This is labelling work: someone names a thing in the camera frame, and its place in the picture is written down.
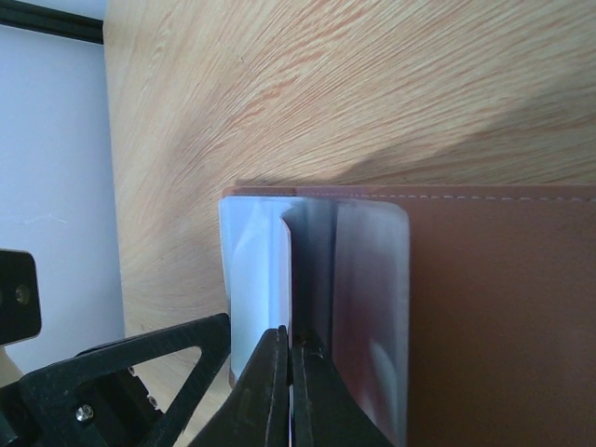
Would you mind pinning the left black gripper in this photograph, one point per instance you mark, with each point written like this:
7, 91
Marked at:
101, 397

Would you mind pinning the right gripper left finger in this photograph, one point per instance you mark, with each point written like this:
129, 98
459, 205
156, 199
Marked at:
256, 413

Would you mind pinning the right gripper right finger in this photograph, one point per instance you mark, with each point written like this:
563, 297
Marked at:
324, 412

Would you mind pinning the brown leather card holder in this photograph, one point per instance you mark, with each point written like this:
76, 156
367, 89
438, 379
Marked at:
502, 310

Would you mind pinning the red white credit card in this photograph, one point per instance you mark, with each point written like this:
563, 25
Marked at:
280, 299

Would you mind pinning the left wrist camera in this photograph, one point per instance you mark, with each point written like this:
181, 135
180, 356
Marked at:
20, 307

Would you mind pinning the black frame rail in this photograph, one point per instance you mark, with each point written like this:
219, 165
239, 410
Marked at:
51, 21

